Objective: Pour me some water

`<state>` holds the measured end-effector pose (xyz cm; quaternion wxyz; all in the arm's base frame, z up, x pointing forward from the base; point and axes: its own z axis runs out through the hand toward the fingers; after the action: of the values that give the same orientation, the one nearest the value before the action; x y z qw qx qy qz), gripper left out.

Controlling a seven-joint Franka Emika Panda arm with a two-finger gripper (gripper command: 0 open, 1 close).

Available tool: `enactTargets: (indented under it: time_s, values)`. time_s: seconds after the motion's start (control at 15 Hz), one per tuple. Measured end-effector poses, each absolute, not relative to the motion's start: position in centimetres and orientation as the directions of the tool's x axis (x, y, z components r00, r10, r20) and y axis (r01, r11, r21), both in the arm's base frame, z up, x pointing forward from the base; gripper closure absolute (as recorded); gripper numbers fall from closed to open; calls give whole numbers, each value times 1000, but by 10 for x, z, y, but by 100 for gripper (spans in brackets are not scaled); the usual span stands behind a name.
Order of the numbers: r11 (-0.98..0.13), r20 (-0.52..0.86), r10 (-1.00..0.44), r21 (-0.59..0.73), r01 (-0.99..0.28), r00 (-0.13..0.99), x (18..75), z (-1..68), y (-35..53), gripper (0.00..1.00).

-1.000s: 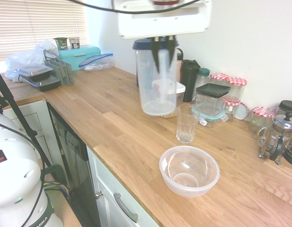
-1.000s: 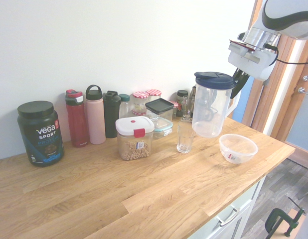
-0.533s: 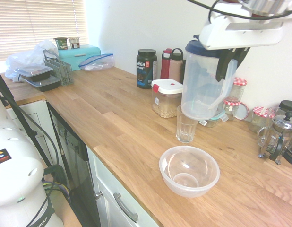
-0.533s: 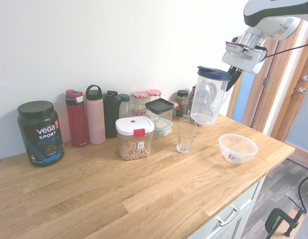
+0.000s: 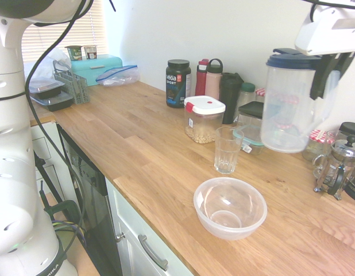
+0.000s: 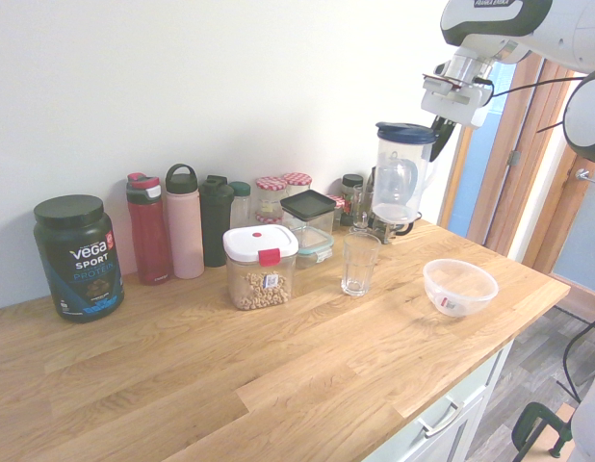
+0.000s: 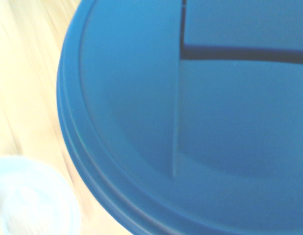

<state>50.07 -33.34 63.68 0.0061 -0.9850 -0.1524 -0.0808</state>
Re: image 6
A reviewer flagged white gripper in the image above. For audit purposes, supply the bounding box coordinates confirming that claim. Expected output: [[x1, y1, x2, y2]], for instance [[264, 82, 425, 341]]
[[420, 76, 494, 163]]

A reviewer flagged clear pitcher with blue lid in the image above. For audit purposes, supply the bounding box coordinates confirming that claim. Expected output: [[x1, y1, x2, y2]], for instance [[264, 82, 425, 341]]
[[372, 120, 441, 225]]

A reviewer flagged red water bottle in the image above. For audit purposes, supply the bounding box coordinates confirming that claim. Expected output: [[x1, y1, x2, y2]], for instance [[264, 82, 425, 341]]
[[125, 172, 174, 287]]

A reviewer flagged jar with dark lid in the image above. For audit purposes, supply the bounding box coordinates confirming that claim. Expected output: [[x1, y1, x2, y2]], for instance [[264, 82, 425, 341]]
[[340, 173, 365, 226]]

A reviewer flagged clear glass mug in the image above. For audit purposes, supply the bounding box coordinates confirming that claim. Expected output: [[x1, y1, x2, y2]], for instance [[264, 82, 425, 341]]
[[352, 184, 372, 230]]

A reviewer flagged jar with red checked lid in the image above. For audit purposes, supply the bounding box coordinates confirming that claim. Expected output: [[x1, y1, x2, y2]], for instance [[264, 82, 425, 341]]
[[255, 176, 290, 216], [281, 171, 312, 198]]

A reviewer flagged square container with black lid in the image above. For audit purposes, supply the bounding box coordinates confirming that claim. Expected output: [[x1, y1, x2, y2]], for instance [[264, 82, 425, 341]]
[[279, 189, 337, 238]]

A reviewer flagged clear plastic bowl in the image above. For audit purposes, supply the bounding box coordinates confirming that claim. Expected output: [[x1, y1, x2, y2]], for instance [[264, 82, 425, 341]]
[[422, 258, 500, 319]]

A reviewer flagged clear drinking glass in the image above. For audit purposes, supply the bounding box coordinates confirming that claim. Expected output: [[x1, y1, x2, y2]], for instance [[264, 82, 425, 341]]
[[341, 232, 382, 297]]

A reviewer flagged glass container with teal lid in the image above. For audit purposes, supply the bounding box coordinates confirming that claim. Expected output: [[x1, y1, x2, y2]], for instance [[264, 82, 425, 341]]
[[295, 228, 336, 270]]

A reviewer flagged clear bottle with green lid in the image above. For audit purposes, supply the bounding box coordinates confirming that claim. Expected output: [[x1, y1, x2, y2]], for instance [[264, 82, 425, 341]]
[[228, 180, 254, 230]]

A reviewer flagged cereal container with white lid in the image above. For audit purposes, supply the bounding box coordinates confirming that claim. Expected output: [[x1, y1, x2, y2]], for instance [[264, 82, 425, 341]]
[[222, 224, 299, 312]]

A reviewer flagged black shaker bottle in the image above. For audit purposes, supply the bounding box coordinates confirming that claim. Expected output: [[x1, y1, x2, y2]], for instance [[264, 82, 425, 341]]
[[198, 174, 236, 269]]

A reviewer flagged pink bottle with black lid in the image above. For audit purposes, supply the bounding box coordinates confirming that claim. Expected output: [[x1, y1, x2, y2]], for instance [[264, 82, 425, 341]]
[[164, 163, 206, 280]]

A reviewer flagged white kitchen cabinet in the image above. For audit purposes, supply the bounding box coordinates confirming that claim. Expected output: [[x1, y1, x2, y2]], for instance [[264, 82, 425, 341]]
[[364, 336, 515, 462]]

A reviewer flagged green clamp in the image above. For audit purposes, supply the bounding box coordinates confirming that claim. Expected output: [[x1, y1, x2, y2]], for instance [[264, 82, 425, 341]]
[[511, 401, 576, 458]]

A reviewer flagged black Vega protein tub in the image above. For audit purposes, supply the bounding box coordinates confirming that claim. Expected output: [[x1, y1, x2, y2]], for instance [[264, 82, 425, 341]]
[[32, 194, 126, 324]]

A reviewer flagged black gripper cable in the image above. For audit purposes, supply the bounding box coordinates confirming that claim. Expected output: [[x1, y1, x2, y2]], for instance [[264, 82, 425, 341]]
[[473, 74, 587, 98]]

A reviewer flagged wooden door frame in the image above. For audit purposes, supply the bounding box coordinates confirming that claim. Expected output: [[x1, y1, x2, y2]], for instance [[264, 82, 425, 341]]
[[436, 57, 595, 333]]

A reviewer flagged metal drawer handle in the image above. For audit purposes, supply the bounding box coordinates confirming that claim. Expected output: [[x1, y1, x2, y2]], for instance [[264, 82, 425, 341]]
[[417, 401, 460, 438]]

